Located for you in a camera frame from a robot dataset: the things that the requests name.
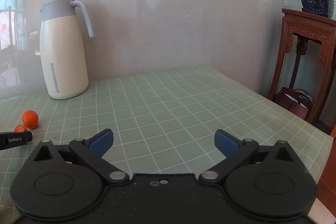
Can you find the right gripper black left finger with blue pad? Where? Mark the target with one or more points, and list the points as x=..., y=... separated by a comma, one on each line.
x=79, y=162

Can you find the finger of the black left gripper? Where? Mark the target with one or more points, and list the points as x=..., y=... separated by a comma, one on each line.
x=14, y=139

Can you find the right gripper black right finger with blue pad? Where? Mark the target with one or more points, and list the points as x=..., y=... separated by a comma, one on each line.
x=248, y=162

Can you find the brown nut with orange top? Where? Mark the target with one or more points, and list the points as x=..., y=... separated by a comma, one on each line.
x=20, y=128

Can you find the orange tangerine far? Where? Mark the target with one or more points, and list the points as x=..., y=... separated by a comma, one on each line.
x=30, y=119

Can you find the green grid tablecloth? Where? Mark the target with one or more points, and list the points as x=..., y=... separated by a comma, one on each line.
x=162, y=122

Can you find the dark red bag under stand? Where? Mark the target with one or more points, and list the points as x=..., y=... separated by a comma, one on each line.
x=295, y=101

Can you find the white thermos jug grey lid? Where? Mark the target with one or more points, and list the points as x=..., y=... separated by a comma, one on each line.
x=62, y=49

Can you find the blue patterned plant pot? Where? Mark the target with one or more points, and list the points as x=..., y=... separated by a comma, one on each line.
x=323, y=8

